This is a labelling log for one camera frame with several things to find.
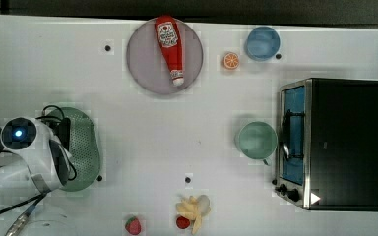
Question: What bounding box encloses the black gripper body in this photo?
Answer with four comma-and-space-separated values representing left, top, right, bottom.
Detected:
55, 118, 71, 149

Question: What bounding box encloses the green oval strainer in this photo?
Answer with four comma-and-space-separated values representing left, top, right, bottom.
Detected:
42, 105, 101, 192

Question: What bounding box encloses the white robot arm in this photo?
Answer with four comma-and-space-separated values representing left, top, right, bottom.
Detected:
0, 117, 77, 236

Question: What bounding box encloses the grey round plate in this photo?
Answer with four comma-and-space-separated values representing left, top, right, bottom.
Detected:
126, 19, 204, 95

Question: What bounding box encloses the red strawberry toy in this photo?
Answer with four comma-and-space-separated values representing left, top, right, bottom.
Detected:
125, 216, 142, 236

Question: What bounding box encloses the red ketchup bottle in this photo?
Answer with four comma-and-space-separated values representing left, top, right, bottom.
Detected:
155, 15, 184, 87

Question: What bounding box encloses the small red fruit toy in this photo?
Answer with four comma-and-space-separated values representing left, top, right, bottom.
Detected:
176, 216, 191, 229

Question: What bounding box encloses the peeled banana toy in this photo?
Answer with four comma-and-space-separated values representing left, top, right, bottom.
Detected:
176, 195, 211, 235

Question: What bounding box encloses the orange slice toy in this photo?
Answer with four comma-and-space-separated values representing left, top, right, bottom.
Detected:
223, 52, 239, 70

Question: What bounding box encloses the green mug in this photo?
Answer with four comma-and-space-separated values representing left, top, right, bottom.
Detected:
234, 121, 278, 166

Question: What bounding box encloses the blue bowl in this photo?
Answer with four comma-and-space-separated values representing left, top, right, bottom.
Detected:
245, 26, 281, 61

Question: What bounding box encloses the black toaster oven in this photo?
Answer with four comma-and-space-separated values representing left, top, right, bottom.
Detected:
273, 78, 378, 211

